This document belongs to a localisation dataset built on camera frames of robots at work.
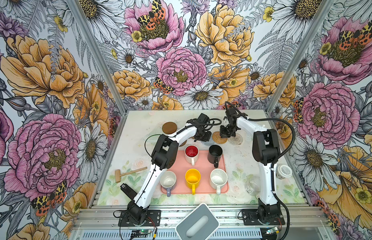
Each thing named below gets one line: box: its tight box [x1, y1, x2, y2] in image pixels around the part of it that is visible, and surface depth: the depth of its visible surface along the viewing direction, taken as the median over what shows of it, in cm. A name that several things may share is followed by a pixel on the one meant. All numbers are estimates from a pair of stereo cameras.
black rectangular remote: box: [120, 183, 138, 200], surface depth 82 cm
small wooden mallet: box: [115, 166, 148, 183], surface depth 91 cm
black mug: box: [207, 144, 223, 169], surface depth 92 cm
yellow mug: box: [185, 168, 201, 195], surface depth 81 cm
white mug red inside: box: [184, 144, 200, 166], surface depth 91 cm
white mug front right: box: [210, 168, 228, 195], surface depth 82 cm
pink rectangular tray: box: [162, 150, 227, 194], surface depth 89 cm
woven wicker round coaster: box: [212, 131, 228, 145], surface depth 107 cm
